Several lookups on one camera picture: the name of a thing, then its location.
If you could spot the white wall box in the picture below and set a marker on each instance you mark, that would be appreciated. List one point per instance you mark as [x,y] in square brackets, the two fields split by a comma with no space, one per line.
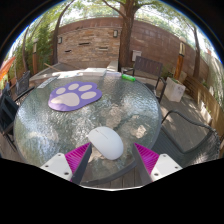
[136,55]

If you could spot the green plastic bottle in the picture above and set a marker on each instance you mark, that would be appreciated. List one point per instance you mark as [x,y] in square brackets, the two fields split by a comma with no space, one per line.
[128,77]

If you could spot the white number plate sign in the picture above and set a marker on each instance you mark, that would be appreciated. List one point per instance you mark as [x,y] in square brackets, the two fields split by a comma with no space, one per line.
[46,82]

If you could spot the black wall lamp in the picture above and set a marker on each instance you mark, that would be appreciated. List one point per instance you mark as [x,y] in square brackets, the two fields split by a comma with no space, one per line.
[115,33]
[60,40]

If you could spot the black metal mesh armchair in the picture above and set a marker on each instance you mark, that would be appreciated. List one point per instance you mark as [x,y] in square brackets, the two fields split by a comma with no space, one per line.
[203,146]

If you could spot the dark slatted garden chair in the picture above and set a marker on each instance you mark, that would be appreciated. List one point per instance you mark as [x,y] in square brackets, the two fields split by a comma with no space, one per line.
[148,66]

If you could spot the purple paw-shaped mouse pad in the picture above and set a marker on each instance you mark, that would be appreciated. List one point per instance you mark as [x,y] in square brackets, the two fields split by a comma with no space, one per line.
[71,98]

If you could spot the white open book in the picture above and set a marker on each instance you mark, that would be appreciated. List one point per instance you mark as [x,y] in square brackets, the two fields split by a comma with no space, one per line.
[95,71]

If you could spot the wooden stick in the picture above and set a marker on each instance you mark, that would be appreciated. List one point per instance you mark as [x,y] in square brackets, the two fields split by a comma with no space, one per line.
[52,67]

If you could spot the black mesh patio chair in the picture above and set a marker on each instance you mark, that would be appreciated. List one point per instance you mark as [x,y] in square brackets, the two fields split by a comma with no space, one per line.
[7,110]
[23,83]

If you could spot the wooden slat fence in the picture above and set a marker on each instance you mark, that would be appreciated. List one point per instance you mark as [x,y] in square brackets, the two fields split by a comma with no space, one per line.
[206,98]

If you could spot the white computer mouse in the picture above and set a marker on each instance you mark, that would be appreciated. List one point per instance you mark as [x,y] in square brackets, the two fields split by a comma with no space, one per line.
[106,142]

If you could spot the stone garden basin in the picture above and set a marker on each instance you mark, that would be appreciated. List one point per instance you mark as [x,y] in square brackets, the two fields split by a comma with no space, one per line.
[113,65]

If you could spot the thick forked tree trunk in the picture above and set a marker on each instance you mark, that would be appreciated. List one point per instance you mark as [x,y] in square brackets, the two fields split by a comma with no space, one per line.
[126,40]

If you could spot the slim curved tree trunk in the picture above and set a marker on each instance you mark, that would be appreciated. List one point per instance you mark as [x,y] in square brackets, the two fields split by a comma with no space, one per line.
[55,43]

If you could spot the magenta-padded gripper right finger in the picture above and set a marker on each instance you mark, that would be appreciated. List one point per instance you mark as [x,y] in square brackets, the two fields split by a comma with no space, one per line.
[164,165]

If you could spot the slim leaning tree trunk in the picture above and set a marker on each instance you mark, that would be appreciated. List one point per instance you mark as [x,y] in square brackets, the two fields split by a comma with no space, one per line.
[196,56]

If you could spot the small white booklet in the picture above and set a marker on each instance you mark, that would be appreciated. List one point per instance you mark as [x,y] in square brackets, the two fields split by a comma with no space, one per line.
[113,73]

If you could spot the wooden post with globe lamp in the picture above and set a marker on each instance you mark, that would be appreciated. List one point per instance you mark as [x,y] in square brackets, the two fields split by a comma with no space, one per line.
[180,63]

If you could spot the orange fabric canopy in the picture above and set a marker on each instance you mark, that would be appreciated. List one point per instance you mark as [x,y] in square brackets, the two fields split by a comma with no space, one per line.
[6,66]

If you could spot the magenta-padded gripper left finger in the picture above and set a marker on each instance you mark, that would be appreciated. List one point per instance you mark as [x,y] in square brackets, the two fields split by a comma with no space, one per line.
[56,165]

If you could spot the white square planter box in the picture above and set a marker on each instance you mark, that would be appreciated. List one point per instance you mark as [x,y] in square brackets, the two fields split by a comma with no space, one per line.
[174,90]

